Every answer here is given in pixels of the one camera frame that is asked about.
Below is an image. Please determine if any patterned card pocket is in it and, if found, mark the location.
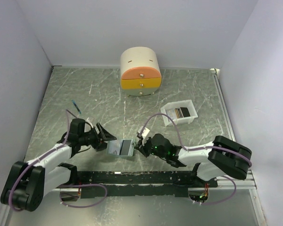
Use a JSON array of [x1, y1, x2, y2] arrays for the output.
[[108, 140, 121, 156]]

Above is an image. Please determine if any aluminium frame rail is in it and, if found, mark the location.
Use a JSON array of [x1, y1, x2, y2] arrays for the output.
[[0, 174, 258, 226]]

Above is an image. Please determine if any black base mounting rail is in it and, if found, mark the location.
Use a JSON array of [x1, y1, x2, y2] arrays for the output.
[[70, 170, 217, 199]]

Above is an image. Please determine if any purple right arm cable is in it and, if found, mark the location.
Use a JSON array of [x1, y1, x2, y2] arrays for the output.
[[138, 113, 252, 205]]

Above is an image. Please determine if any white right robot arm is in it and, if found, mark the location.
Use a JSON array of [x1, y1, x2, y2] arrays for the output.
[[134, 134, 252, 187]]

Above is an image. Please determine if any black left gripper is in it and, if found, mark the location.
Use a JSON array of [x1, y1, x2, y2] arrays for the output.
[[79, 122, 117, 152]]

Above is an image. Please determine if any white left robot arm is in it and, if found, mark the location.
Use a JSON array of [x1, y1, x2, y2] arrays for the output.
[[0, 118, 116, 211]]

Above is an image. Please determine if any blue pen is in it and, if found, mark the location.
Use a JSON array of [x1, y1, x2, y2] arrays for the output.
[[72, 100, 82, 114]]

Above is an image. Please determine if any white card tray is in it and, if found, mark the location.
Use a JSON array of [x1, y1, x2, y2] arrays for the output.
[[160, 99, 198, 125]]

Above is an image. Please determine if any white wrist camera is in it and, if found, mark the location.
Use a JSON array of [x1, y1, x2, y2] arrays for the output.
[[86, 117, 95, 129], [137, 126, 150, 140]]

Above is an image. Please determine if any round pastel drawer cabinet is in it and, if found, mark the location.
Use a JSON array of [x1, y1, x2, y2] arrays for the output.
[[120, 47, 162, 96]]

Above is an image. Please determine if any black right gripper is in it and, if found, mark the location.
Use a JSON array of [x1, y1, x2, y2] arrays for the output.
[[134, 136, 167, 159]]

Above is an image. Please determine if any mint green card holder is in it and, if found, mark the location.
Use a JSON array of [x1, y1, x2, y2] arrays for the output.
[[107, 139, 135, 158]]

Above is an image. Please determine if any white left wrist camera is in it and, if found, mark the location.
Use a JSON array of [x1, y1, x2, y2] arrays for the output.
[[86, 117, 95, 129]]

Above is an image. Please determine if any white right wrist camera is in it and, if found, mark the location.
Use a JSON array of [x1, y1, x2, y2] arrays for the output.
[[137, 126, 150, 140]]

